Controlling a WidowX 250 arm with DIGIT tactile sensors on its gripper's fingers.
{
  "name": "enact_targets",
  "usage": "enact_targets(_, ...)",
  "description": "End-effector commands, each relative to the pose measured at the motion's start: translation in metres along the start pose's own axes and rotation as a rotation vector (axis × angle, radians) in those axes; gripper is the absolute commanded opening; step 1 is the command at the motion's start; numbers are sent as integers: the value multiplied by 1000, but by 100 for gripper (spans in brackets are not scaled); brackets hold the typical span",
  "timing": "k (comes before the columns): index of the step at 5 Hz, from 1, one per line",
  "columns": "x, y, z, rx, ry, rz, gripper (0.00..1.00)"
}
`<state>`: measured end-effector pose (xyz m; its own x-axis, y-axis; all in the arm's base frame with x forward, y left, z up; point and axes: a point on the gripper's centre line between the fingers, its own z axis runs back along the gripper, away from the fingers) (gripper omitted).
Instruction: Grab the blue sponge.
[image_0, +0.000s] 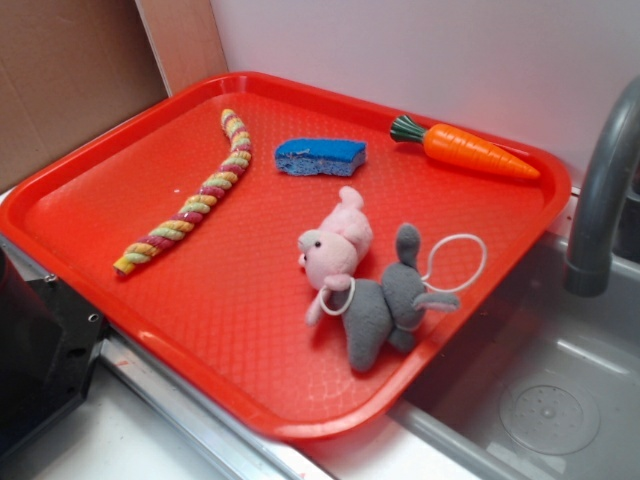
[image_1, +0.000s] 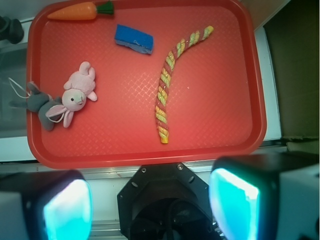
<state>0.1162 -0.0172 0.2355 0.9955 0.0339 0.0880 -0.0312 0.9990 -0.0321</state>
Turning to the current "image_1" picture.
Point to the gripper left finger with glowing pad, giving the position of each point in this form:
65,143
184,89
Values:
49,205

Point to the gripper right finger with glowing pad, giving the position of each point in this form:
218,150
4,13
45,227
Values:
273,196

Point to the blue sponge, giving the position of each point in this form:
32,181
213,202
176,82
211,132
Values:
134,39

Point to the pink and grey plush bunny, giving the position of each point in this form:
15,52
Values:
79,88

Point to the red plastic tray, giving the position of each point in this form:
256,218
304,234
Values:
215,104

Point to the black knob object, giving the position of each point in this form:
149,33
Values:
11,30

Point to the orange toy carrot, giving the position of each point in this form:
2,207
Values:
82,11

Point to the twisted red yellow rope toy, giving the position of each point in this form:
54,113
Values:
165,78

